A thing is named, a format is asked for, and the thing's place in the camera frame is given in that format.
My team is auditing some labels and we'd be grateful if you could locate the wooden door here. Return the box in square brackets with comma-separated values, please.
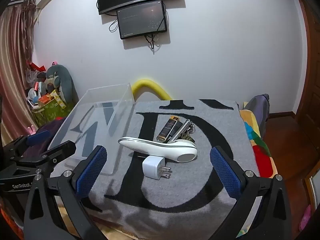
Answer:
[297, 0, 320, 155]

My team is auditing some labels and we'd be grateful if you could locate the red ribbon bow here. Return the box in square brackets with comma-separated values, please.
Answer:
[28, 61, 47, 72]

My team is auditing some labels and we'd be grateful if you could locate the black looped cable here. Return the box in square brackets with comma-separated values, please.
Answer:
[108, 17, 120, 33]

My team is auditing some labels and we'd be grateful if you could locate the yellow foam tube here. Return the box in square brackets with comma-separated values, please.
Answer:
[131, 79, 173, 101]

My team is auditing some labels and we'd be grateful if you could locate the grey blanket with black letters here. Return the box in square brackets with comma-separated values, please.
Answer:
[50, 99, 260, 230]

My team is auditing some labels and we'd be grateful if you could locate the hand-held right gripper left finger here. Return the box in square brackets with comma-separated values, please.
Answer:
[24, 145, 108, 240]

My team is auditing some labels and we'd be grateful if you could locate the small black wall monitor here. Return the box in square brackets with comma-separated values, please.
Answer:
[116, 0, 168, 40]

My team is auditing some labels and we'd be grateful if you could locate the clear acrylic box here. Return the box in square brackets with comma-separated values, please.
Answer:
[47, 82, 135, 175]

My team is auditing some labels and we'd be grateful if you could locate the colourful fleece blanket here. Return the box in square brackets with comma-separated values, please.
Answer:
[239, 102, 278, 179]

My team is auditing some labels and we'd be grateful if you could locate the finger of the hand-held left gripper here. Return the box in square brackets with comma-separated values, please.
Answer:
[10, 140, 77, 174]
[2, 131, 52, 164]

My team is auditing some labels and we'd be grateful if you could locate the brown and gold lighter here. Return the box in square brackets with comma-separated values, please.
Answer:
[156, 115, 175, 142]

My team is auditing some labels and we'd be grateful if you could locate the black hanging cable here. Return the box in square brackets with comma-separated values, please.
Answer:
[144, 10, 170, 53]

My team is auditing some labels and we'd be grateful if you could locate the white plug charger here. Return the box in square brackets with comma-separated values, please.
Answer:
[142, 155, 172, 180]

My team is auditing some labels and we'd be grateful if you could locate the white handheld massager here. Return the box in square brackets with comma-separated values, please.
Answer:
[118, 136, 198, 163]

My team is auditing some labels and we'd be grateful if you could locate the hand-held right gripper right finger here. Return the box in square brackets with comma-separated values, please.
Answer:
[210, 147, 292, 240]

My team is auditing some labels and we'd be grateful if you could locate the striped pink curtain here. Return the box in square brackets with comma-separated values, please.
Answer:
[0, 0, 38, 145]

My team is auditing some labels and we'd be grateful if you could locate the pink soft item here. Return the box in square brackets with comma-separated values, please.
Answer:
[299, 205, 312, 231]

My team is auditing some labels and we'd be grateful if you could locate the silver keychain cylinder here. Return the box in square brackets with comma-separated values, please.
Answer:
[172, 119, 197, 140]

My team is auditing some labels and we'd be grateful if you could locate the dark purple cloth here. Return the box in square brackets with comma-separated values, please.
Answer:
[25, 120, 63, 160]

